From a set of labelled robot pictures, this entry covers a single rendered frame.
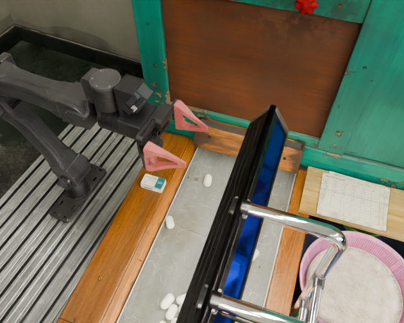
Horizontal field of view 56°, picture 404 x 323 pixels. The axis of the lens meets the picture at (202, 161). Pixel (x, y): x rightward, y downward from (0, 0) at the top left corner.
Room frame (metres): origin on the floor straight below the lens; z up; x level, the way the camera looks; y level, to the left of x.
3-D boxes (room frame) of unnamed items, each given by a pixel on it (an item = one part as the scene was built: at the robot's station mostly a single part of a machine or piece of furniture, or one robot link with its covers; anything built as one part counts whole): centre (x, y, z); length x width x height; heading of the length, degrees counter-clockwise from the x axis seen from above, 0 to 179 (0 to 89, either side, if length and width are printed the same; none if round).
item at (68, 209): (0.62, 0.37, 0.71); 0.20 x 0.07 x 0.08; 156
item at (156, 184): (0.58, 0.13, 0.77); 0.06 x 0.04 x 0.02; 71
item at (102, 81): (0.55, 0.20, 1.12); 0.12 x 0.09 x 0.12; 66
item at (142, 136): (0.51, 0.12, 1.07); 0.10 x 0.07 x 0.07; 156
